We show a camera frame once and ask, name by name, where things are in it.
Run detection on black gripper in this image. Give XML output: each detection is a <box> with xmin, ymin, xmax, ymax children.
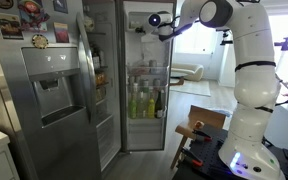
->
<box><xmin>134</xmin><ymin>25</ymin><xmax>153</xmax><ymax>36</ymax></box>

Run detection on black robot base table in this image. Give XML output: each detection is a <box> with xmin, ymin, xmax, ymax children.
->
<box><xmin>171</xmin><ymin>124</ymin><xmax>288</xmax><ymax>180</ymax></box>

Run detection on clear door bin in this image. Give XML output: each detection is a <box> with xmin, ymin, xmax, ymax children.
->
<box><xmin>127</xmin><ymin>83</ymin><xmax>169</xmax><ymax>97</ymax></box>
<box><xmin>126</xmin><ymin>64</ymin><xmax>169</xmax><ymax>77</ymax></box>
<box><xmin>127</xmin><ymin>105</ymin><xmax>169</xmax><ymax>121</ymax></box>

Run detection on white fridge door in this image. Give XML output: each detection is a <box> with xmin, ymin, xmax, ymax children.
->
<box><xmin>117</xmin><ymin>0</ymin><xmax>178</xmax><ymax>153</ymax></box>

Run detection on stainless steel freezer door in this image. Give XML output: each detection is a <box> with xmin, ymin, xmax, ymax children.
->
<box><xmin>0</xmin><ymin>0</ymin><xmax>102</xmax><ymax>180</ymax></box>

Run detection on clear plastic bag with meat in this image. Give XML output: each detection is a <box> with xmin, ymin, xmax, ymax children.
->
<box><xmin>130</xmin><ymin>43</ymin><xmax>150</xmax><ymax>75</ymax></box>

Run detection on silver can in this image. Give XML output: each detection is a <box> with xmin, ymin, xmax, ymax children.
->
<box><xmin>148</xmin><ymin>59</ymin><xmax>158</xmax><ymax>75</ymax></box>

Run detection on dark bottles on shelf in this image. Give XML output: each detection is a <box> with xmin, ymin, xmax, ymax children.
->
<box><xmin>90</xmin><ymin>42</ymin><xmax>107</xmax><ymax>70</ymax></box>

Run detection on small capped bottle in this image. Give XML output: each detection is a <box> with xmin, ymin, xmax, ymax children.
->
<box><xmin>141</xmin><ymin>79</ymin><xmax>151</xmax><ymax>95</ymax></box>
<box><xmin>151</xmin><ymin>78</ymin><xmax>162</xmax><ymax>93</ymax></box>

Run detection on low coffee table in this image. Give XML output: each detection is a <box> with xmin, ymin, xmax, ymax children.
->
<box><xmin>169</xmin><ymin>68</ymin><xmax>189</xmax><ymax>87</ymax></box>

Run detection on orange jars on shelf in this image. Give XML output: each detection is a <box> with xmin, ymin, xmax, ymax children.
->
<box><xmin>95</xmin><ymin>70</ymin><xmax>107</xmax><ymax>87</ymax></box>

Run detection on cream sofa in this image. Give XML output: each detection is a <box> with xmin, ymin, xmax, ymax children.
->
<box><xmin>170</xmin><ymin>62</ymin><xmax>205</xmax><ymax>83</ymax></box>

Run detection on clear glass bottle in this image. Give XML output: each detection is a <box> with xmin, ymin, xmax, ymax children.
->
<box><xmin>137</xmin><ymin>89</ymin><xmax>147</xmax><ymax>120</ymax></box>

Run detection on green liquid bottle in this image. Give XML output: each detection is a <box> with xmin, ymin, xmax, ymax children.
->
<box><xmin>128</xmin><ymin>90</ymin><xmax>138</xmax><ymax>120</ymax></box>

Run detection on dark wine bottle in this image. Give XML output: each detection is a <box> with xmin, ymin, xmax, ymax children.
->
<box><xmin>155</xmin><ymin>89</ymin><xmax>164</xmax><ymax>119</ymax></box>

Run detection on red picture magnet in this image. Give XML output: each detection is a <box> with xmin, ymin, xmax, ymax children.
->
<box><xmin>53</xmin><ymin>21</ymin><xmax>71</xmax><ymax>44</ymax></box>

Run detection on yellow liquid bottle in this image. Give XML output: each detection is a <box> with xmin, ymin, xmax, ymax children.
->
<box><xmin>146</xmin><ymin>95</ymin><xmax>156</xmax><ymax>120</ymax></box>

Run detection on light rug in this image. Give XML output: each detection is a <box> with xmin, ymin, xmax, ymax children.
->
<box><xmin>168</xmin><ymin>79</ymin><xmax>213</xmax><ymax>98</ymax></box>

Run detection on small dark picture magnet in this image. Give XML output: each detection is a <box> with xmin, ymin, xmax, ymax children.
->
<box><xmin>52</xmin><ymin>0</ymin><xmax>69</xmax><ymax>15</ymax></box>

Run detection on round gold magnet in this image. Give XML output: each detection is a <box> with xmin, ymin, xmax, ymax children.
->
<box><xmin>31</xmin><ymin>33</ymin><xmax>50</xmax><ymax>50</ymax></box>

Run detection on water and ice dispenser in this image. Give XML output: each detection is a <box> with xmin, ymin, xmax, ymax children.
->
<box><xmin>21</xmin><ymin>46</ymin><xmax>87</xmax><ymax>128</ymax></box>

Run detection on colourful character magnet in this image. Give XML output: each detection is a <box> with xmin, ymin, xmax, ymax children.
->
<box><xmin>17</xmin><ymin>0</ymin><xmax>51</xmax><ymax>33</ymax></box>

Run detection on wooden stool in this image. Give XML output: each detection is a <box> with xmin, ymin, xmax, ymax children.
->
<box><xmin>169</xmin><ymin>104</ymin><xmax>229</xmax><ymax>171</ymax></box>

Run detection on red black clamp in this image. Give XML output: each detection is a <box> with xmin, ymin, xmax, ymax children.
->
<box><xmin>191</xmin><ymin>127</ymin><xmax>214</xmax><ymax>143</ymax></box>
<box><xmin>180</xmin><ymin>147</ymin><xmax>205</xmax><ymax>168</ymax></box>

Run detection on landscape postcard magnet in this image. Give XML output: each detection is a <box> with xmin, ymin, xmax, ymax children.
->
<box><xmin>0</xmin><ymin>11</ymin><xmax>25</xmax><ymax>41</ymax></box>

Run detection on round dark magnet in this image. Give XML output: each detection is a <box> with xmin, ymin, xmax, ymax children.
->
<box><xmin>0</xmin><ymin>0</ymin><xmax>15</xmax><ymax>10</ymax></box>

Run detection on white box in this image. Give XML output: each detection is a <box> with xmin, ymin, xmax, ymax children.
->
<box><xmin>263</xmin><ymin>102</ymin><xmax>288</xmax><ymax>152</ymax></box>

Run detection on curved steel door handle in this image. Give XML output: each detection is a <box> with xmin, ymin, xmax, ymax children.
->
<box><xmin>75</xmin><ymin>12</ymin><xmax>97</xmax><ymax>125</ymax></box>

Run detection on black camera on tripod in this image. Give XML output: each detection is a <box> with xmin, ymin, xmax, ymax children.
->
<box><xmin>215</xmin><ymin>28</ymin><xmax>235</xmax><ymax>46</ymax></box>

